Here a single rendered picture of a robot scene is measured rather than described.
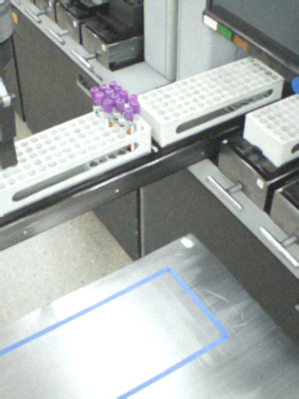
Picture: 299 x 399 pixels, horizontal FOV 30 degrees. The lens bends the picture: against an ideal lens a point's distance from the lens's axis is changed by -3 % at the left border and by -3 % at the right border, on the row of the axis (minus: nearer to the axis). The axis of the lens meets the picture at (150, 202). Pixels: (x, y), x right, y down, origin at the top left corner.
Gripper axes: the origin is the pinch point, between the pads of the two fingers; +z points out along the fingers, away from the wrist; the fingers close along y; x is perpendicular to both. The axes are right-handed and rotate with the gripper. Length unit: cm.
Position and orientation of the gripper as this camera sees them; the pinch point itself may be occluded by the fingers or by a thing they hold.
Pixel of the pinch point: (4, 148)
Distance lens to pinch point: 92.9
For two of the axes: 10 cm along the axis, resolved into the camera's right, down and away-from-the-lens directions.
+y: -5.4, -6.0, 5.9
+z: 0.0, 7.0, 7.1
